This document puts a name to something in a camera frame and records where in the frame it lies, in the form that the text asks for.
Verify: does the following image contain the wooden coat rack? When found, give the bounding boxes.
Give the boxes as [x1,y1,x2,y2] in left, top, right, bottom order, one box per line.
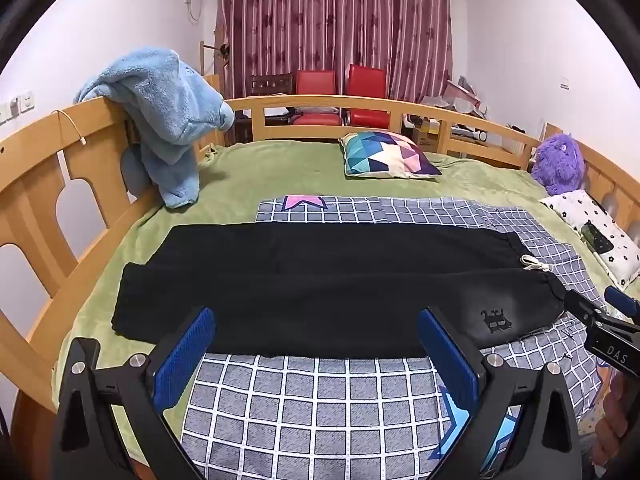
[200,40,232,102]

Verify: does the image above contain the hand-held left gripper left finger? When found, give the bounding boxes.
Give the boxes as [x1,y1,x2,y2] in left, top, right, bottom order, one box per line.
[52,305,218,480]

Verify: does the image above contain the person's right hand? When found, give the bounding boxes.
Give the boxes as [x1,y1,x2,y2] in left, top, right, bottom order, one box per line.
[592,374,640,467]

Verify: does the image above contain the white floral pillow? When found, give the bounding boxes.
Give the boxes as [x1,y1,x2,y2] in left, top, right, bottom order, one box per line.
[539,190,640,286]

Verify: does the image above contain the dark wooden chair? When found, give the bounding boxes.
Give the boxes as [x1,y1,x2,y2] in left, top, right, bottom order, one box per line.
[248,73,295,126]

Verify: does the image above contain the pile of papers and boxes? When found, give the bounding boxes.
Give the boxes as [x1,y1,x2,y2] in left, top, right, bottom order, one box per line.
[420,76,490,117]

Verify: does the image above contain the geometric patterned pillow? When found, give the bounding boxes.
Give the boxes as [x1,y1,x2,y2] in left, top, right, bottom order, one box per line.
[340,131,443,179]

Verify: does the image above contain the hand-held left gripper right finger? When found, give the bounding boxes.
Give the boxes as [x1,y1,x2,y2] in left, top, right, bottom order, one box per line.
[417,307,584,480]

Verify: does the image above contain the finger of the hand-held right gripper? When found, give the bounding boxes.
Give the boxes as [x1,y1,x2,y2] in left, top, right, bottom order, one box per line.
[563,289,610,330]
[603,285,640,319]

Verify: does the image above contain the white charging cable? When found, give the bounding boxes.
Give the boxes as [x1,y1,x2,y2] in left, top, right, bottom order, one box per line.
[57,108,87,143]

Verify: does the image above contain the purple plush toy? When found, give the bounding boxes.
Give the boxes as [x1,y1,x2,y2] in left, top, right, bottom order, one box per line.
[531,133,585,197]

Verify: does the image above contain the green fleece blanket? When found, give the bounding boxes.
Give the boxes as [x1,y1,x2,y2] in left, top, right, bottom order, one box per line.
[52,140,640,480]

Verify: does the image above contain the black drawstring pants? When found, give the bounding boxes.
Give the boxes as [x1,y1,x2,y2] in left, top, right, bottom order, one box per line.
[111,224,568,359]

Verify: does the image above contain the wooden bed frame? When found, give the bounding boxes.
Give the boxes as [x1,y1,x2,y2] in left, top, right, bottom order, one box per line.
[0,94,640,480]

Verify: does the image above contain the blue plush robe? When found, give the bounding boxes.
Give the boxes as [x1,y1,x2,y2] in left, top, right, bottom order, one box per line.
[74,47,236,210]

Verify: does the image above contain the grey checked bed sheet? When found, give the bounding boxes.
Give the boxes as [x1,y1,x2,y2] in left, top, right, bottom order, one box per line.
[180,195,610,480]

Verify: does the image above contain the maroon patterned curtain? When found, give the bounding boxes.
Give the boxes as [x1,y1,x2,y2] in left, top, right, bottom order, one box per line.
[215,0,453,106]

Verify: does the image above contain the cardboard box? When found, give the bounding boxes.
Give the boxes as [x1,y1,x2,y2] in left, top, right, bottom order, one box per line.
[411,116,444,153]

